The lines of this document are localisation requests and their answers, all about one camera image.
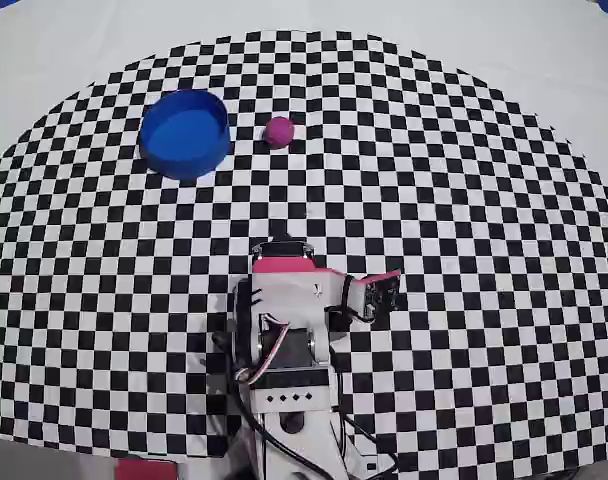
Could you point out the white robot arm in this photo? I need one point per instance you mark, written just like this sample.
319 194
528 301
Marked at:
284 295

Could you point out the pink faceted ball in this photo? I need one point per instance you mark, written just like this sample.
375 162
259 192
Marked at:
279 132

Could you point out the black white checkered mat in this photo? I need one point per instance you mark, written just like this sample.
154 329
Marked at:
434 200

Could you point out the blue round box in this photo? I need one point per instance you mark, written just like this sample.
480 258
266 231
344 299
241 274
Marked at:
184 137

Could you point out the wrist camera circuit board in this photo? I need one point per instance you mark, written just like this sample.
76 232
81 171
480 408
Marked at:
379 295

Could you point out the red flat object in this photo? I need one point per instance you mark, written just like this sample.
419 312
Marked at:
146 471

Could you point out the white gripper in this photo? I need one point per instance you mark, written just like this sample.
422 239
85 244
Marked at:
283 252

